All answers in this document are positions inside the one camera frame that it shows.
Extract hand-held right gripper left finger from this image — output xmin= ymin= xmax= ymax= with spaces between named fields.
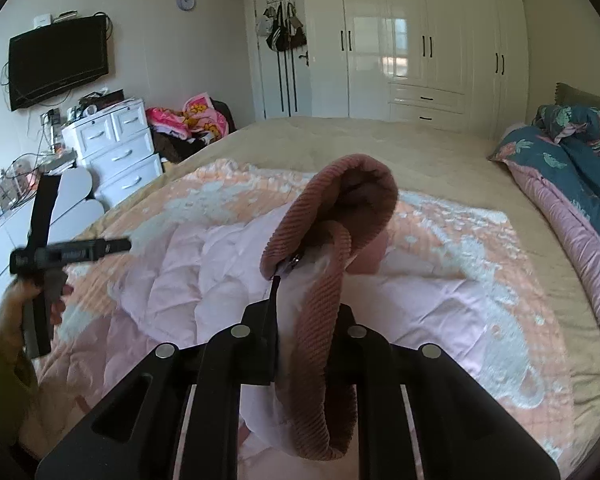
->
xmin=35 ymin=300 xmax=282 ymax=480

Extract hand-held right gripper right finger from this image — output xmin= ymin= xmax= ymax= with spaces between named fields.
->
xmin=325 ymin=305 xmax=562 ymax=480

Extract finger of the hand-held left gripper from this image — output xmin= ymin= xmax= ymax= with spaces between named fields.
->
xmin=50 ymin=236 xmax=132 ymax=265

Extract pink quilted jacket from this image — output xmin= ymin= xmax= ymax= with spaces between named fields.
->
xmin=107 ymin=152 xmax=496 ymax=466

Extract dark clothes pile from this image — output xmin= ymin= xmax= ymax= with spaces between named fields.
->
xmin=152 ymin=130 xmax=206 ymax=163

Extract person's left hand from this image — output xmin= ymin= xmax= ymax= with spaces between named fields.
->
xmin=0 ymin=280 xmax=76 ymax=357

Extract white drawer cabinet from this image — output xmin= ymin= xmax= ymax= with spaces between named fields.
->
xmin=62 ymin=97 xmax=163 ymax=208

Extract orange checked cloud blanket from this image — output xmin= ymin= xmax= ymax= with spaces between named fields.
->
xmin=30 ymin=157 xmax=600 ymax=461

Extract pink cartoon blanket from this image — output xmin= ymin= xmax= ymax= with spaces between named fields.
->
xmin=146 ymin=92 xmax=229 ymax=141

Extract bed with beige sheet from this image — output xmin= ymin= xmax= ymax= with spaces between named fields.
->
xmin=20 ymin=116 xmax=600 ymax=480

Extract white door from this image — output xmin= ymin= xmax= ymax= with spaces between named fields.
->
xmin=252 ymin=0 xmax=313 ymax=121

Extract teal floral quilt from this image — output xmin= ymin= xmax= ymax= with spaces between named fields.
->
xmin=487 ymin=104 xmax=600 ymax=341

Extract hanging bags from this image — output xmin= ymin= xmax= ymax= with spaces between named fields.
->
xmin=257 ymin=2 xmax=308 ymax=53

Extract white wardrobe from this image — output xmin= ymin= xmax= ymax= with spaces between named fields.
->
xmin=219 ymin=0 xmax=531 ymax=136

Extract grey headboard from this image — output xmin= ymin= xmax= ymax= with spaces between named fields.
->
xmin=550 ymin=82 xmax=600 ymax=126

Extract black wall television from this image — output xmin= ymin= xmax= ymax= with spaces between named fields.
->
xmin=8 ymin=15 xmax=110 ymax=112

